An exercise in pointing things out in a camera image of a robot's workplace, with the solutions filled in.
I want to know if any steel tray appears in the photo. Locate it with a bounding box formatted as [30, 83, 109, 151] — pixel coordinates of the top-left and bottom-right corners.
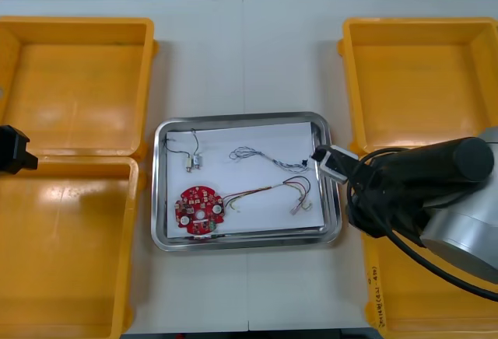
[150, 111, 344, 253]

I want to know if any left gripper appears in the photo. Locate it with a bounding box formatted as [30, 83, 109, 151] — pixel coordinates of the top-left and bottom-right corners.
[0, 124, 40, 175]

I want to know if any blue-white twisted wire harness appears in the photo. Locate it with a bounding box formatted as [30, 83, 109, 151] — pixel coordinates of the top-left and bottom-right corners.
[228, 145, 311, 172]

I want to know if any small metal solenoid with cable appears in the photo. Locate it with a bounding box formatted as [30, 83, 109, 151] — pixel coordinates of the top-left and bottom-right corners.
[164, 128, 206, 173]

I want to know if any red-black wire harness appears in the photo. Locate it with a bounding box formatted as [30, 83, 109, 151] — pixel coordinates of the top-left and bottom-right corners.
[222, 175, 314, 216]

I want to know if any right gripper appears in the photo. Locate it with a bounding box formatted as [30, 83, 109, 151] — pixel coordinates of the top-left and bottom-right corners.
[346, 177, 395, 239]

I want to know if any white paper sheet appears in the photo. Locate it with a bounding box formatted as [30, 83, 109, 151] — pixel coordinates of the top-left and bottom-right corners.
[166, 121, 328, 239]

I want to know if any round red circuit board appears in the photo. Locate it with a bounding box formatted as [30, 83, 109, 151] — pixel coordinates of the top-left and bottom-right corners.
[174, 184, 227, 236]

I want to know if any yellow-orange plastic bin with handwriting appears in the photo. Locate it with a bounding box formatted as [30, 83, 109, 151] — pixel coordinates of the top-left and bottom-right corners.
[359, 229, 498, 339]

